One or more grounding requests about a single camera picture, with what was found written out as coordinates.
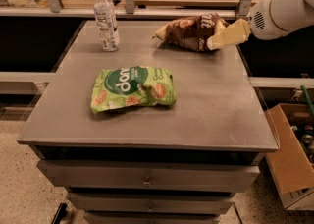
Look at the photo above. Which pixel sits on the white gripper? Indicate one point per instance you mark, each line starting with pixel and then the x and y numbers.
pixel 261 22

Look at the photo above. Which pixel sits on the brown chip bag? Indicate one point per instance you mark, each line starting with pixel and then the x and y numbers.
pixel 191 32

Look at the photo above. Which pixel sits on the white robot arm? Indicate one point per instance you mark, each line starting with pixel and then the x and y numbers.
pixel 292 15

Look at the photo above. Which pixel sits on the green chip bag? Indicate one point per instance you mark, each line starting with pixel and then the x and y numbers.
pixel 132 86

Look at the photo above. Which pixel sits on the clear plastic water bottle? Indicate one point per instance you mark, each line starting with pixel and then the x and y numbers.
pixel 107 25

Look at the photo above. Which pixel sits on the green pole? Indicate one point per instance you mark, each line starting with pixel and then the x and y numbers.
pixel 308 100

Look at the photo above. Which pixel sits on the grey drawer cabinet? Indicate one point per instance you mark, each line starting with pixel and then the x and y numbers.
pixel 216 120

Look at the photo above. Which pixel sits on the cardboard box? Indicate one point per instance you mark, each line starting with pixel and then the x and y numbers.
pixel 291 170

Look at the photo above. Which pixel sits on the top drawer front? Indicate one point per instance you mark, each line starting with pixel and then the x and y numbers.
pixel 148 176

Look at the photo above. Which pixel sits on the drawer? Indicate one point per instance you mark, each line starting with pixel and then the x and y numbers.
pixel 148 176
pixel 136 218
pixel 150 203

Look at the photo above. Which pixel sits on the middle drawer front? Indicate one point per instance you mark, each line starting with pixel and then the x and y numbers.
pixel 150 203

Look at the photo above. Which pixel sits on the bottom drawer front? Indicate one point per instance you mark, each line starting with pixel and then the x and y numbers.
pixel 136 218

